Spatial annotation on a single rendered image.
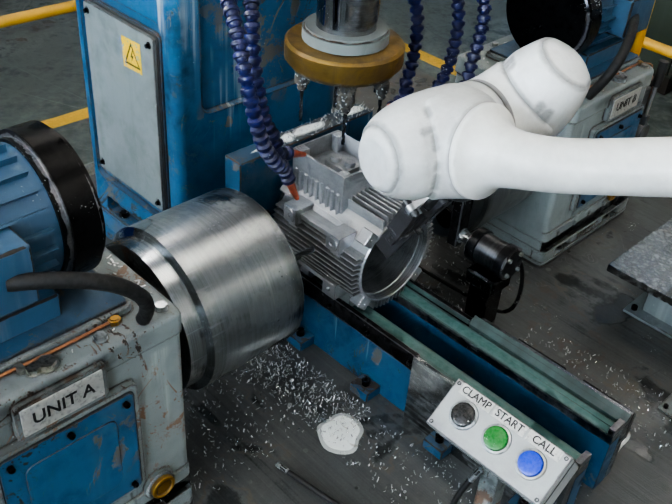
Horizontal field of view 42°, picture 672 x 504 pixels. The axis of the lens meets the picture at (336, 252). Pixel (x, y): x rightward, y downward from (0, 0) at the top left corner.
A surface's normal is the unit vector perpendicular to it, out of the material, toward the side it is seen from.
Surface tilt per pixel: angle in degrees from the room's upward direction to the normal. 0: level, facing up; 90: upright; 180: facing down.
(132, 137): 90
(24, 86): 0
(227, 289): 51
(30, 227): 68
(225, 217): 9
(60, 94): 0
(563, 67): 32
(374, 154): 91
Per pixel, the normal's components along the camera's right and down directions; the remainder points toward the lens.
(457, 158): 0.04, 0.37
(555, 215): 0.69, 0.46
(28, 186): 0.51, -0.31
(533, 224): -0.71, 0.38
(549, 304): 0.07, -0.80
